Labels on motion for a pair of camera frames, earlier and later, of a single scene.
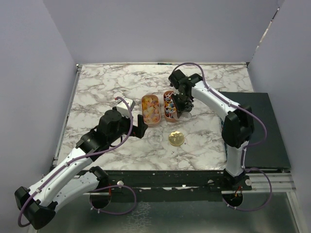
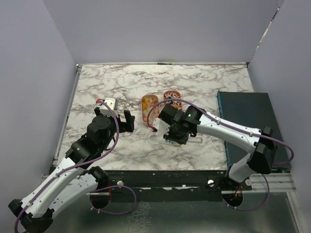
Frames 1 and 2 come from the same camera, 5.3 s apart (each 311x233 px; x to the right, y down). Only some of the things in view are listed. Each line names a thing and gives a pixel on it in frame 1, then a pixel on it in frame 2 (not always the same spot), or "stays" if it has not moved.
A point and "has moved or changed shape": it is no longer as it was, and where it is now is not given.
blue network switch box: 271,153 stays
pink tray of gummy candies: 150,109 stays
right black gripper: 187,108 to 182,140
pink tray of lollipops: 170,105 stays
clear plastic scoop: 185,115 has moved or changed shape
